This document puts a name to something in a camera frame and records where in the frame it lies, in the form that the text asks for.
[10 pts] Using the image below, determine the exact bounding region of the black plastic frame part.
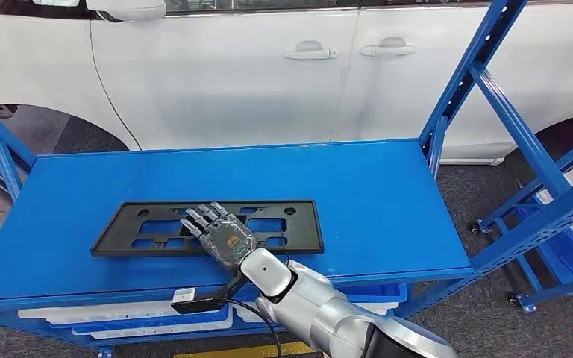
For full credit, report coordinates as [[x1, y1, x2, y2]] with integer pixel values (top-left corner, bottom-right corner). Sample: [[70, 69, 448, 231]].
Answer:
[[90, 199, 325, 259]]

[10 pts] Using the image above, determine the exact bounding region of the blue metal shelf rack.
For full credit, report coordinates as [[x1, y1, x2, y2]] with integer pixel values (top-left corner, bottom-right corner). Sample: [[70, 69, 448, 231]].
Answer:
[[0, 0, 573, 358]]

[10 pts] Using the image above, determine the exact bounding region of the white car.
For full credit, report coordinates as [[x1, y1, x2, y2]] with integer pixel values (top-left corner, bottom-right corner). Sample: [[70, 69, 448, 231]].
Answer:
[[0, 0, 573, 166]]

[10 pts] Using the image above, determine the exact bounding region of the yellow floor tape square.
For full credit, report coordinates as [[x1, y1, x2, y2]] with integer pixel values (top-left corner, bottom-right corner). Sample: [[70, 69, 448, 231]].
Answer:
[[173, 342, 317, 358]]

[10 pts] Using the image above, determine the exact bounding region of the white car side mirror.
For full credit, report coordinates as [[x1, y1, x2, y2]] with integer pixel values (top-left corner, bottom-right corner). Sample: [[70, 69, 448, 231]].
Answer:
[[86, 0, 167, 23]]

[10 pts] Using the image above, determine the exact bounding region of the blue wheeled rack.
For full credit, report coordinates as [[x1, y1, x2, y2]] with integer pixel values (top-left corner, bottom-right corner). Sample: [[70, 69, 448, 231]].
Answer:
[[469, 125, 573, 315]]

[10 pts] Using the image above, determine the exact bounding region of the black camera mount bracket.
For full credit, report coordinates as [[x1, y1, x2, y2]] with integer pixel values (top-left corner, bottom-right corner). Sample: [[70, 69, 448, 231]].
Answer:
[[210, 270, 248, 304]]

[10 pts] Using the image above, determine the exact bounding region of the white car door handle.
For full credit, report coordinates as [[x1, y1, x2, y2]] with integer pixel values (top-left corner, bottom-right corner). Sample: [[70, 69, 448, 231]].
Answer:
[[283, 40, 340, 61], [359, 37, 419, 57]]

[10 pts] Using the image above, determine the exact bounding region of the black camera cable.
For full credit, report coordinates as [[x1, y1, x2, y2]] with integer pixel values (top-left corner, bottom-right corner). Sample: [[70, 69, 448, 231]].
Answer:
[[225, 298, 284, 358]]

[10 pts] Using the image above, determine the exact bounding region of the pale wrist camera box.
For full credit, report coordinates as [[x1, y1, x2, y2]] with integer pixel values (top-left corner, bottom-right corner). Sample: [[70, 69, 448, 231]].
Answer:
[[170, 288, 228, 315]]

